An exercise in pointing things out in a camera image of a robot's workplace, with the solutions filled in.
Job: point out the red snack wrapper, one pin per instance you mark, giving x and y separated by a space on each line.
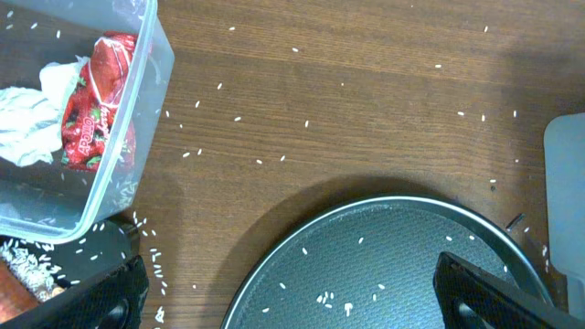
93 105

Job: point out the rice and nut leftovers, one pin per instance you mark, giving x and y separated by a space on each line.
36 273

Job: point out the clear plastic waste bin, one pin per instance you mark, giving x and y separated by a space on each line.
49 202

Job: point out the black rectangular food tray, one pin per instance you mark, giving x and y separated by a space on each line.
104 246

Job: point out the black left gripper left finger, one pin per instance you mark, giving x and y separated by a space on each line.
114 298

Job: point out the white tissue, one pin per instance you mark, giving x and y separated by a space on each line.
31 119

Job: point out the orange carrot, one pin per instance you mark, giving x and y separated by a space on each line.
15 299

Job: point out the round black serving tray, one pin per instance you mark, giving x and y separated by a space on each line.
370 264

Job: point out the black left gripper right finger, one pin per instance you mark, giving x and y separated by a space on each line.
470 297

